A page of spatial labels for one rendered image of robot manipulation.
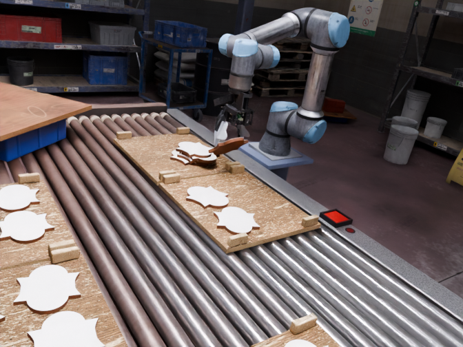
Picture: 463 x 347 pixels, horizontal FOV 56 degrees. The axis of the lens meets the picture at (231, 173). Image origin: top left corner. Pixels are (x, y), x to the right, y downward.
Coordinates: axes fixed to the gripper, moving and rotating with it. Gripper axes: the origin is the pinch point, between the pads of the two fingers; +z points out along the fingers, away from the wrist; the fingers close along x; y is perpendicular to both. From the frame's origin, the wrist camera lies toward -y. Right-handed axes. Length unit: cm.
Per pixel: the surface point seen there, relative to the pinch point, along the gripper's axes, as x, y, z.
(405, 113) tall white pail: 422, -194, 79
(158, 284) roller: -46, 43, 14
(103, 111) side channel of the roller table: -17, -77, 13
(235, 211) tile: -13.5, 27.0, 10.3
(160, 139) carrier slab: -7.4, -36.6, 12.5
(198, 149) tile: -3.4, -12.7, 7.4
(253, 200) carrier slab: -2.3, 21.4, 11.6
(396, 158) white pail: 328, -131, 103
